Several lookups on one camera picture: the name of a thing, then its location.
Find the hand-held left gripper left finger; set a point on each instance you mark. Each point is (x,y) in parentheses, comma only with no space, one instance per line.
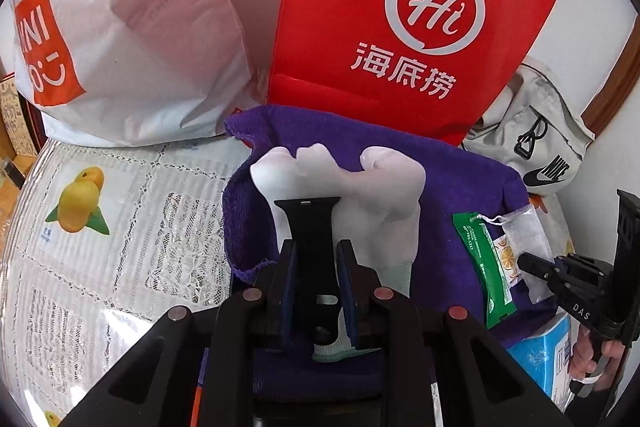
(287,302)

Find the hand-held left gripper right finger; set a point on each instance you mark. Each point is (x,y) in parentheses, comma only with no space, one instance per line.
(348,287)

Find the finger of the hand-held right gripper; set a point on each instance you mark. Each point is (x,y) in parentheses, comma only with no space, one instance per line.
(629,222)
(535,266)

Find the fruit print sachet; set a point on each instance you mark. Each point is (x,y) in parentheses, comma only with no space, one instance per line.
(510,267)

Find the white mesh pouch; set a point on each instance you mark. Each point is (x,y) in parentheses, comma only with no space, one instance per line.
(525,227)

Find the green sachet packet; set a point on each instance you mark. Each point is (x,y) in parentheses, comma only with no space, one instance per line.
(482,267)

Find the white glove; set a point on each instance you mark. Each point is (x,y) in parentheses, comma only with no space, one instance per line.
(370,192)

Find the purple towel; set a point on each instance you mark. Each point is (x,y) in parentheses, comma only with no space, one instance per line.
(450,187)

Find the person's right hand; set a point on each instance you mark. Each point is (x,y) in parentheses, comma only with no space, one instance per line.
(582,359)

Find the blue tissue pack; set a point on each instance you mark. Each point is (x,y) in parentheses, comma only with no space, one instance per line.
(542,357)

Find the grey waist bag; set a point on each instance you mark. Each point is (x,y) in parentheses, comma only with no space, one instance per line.
(540,122)

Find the fruit print tablecloth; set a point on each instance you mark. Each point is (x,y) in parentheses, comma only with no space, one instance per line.
(150,217)

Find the wooden nightstand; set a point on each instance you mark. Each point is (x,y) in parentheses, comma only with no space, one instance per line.
(10,187)

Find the white plastic shopping bag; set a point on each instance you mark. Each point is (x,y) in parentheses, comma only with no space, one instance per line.
(150,32)

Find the illustrated book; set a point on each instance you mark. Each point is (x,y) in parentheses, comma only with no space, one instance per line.
(17,117)

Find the brown wooden door frame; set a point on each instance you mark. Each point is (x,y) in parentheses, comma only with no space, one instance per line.
(615,82)

